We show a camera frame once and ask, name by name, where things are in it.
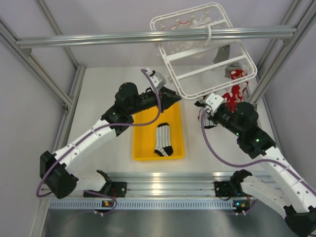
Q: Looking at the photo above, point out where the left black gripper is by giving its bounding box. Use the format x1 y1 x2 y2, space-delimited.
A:
128 86 181 115

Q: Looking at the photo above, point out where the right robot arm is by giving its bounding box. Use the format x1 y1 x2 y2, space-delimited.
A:
201 101 316 237

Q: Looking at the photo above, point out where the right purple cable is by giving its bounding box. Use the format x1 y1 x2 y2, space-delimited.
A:
200 108 316 196

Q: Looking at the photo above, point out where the aluminium top crossbar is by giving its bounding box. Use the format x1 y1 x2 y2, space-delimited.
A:
15 25 297 48

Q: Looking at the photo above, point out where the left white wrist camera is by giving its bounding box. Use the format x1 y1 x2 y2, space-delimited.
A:
145 68 166 90

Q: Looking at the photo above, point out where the striped black white sock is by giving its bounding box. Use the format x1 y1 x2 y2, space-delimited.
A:
154 122 173 157

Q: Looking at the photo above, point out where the red sock clipped on hanger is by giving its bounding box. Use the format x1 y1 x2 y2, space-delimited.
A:
222 69 249 112

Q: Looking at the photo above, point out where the yellow plastic tray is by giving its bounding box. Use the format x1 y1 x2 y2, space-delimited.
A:
132 102 185 161

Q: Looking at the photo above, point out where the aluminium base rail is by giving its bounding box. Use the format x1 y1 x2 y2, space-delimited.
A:
39 171 309 210

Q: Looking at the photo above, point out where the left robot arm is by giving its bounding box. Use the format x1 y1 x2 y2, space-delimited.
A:
36 82 181 199

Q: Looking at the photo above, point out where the purple cable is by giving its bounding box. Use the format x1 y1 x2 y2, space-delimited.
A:
200 108 316 196
36 69 163 198

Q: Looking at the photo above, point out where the white plastic clip hanger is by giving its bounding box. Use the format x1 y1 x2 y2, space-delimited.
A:
150 2 257 100

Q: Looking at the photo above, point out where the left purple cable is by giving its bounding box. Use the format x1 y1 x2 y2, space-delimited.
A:
36 69 163 198

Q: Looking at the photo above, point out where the grey sock on hanger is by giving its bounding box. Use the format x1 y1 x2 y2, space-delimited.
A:
213 44 242 79

